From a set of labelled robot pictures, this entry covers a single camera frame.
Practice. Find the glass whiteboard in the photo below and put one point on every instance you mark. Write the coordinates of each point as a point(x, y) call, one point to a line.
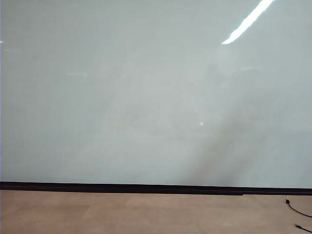
point(122, 85)

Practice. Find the black whiteboard bottom rail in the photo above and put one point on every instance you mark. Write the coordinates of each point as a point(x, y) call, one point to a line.
point(122, 188)

